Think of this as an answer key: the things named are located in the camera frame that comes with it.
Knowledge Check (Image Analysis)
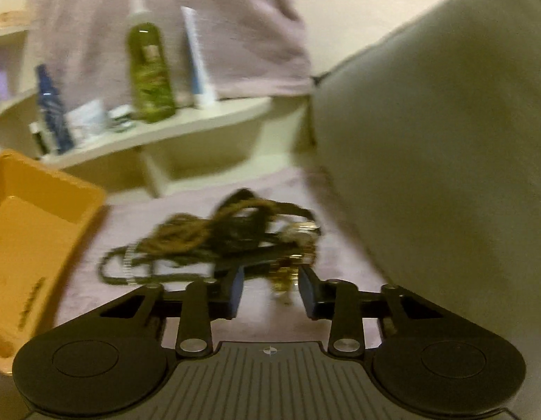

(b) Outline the mauve fleece mat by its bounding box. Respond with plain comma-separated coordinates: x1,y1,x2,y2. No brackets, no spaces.
53,168,384,325

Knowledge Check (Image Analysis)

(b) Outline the dark blue spray bottle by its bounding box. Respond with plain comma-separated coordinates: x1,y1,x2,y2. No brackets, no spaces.
35,64,75,155

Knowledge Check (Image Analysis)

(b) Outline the amber pearl bead bracelet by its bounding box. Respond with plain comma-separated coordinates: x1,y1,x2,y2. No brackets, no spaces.
269,248,320,305

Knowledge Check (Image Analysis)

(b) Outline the small green label jar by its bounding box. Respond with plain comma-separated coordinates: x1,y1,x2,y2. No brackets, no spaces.
107,104,135,132

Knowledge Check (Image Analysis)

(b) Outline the green olive spray bottle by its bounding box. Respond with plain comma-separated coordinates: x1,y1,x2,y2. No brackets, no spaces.
126,0,177,123

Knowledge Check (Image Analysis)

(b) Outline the white pearl chain necklace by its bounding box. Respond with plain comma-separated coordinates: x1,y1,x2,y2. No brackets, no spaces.
123,244,139,286

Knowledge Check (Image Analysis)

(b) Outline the tan cardboard box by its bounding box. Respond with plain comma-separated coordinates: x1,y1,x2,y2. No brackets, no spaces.
0,9,30,28

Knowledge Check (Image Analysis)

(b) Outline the cream corner shelf unit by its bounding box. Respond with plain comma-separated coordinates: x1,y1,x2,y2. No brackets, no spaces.
0,26,311,203

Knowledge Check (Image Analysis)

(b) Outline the lilac cosmetic tube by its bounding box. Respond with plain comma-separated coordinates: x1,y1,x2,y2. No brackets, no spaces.
0,68,10,102

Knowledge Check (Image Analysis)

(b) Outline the mauve towel on headboard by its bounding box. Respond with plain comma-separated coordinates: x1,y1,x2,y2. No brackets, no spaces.
28,0,311,108

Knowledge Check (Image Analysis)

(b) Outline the white cream jar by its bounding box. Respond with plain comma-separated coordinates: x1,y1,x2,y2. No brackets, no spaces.
65,99,108,145

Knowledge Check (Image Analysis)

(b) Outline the orange plastic tray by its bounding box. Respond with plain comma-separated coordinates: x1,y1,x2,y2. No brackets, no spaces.
0,150,106,375

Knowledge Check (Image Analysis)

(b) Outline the grey velvet pillow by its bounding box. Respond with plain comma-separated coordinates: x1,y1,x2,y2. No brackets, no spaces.
314,0,541,393

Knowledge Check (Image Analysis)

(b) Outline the black strap wristwatch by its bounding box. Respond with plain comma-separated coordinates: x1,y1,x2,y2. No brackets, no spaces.
209,189,321,262

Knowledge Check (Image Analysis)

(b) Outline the blue white cream tube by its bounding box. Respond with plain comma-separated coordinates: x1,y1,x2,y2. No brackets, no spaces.
181,7,218,109

